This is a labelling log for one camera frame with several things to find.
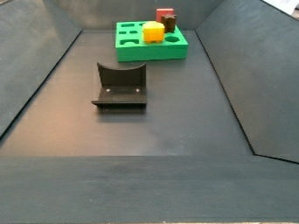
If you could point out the black fixture stand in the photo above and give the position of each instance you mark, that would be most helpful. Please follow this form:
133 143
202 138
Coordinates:
121 86

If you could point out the green shape sorter board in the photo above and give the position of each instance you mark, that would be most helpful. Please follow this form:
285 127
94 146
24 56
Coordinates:
132 49

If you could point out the yellow shape block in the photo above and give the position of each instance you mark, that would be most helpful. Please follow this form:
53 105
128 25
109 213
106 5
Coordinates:
152 32

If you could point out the brown star block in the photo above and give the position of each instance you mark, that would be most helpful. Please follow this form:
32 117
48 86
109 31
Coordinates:
168 21

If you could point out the red shape block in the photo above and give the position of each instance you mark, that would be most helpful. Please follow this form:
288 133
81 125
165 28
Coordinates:
160 12

